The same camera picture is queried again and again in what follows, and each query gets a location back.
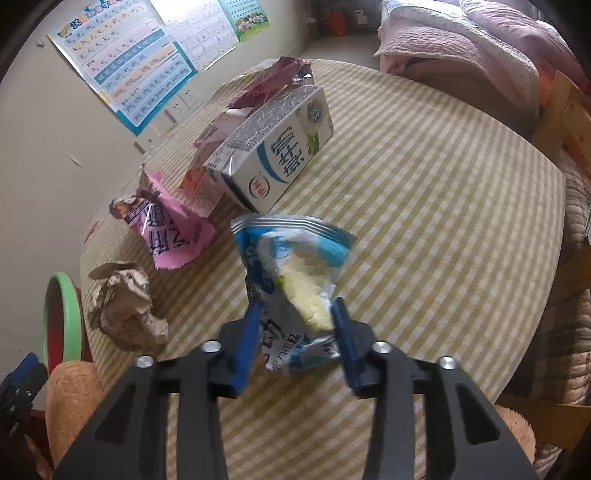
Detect brown paper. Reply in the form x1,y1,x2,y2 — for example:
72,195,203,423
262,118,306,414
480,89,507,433
87,261,169,351

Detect pink torn wrapper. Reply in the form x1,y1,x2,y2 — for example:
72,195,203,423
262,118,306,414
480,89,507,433
109,170,215,270

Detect blue snack wrapper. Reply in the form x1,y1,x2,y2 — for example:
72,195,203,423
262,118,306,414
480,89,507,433
230,214,356,374

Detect pocky snack packet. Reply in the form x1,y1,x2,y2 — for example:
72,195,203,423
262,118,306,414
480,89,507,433
179,107,252,218

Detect white blue milk carton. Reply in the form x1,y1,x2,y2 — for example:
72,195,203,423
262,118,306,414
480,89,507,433
205,85,334,213

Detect maroon pocky foil wrapper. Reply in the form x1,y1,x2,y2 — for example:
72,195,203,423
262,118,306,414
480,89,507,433
228,56,314,111

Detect green rimmed red bin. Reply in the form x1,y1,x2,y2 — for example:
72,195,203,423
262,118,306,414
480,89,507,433
43,272,92,373

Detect checkered yellow mat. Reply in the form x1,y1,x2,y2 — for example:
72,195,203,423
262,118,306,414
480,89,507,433
80,59,565,479

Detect bed with plaid sheet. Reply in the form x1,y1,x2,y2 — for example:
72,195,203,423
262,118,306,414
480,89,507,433
373,0,591,130

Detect pink quilt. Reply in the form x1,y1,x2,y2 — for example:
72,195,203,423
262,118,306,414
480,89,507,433
459,0,591,89

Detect red bucket on floor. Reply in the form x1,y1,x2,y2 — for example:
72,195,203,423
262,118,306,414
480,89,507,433
327,12,348,37

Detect wall socket plate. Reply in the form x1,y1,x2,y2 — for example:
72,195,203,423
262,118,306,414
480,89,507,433
133,125,163,156

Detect wooden chair frame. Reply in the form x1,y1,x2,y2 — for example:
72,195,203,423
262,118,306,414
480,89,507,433
531,71,590,169

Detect pinyin wall poster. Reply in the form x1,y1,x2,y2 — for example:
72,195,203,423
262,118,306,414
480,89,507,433
49,0,197,136

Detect white chart wall poster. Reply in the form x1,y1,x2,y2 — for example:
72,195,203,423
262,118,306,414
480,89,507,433
150,0,238,72

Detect green number wall poster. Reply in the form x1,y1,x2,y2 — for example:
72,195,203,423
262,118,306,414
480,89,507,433
219,0,270,42

